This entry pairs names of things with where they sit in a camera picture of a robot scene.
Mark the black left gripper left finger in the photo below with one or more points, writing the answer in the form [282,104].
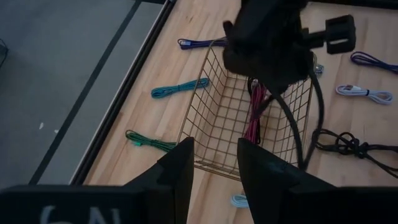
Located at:
[177,174]

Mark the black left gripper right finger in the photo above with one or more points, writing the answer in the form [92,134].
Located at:
[267,180]

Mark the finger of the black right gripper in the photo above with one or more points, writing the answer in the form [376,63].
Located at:
[276,84]

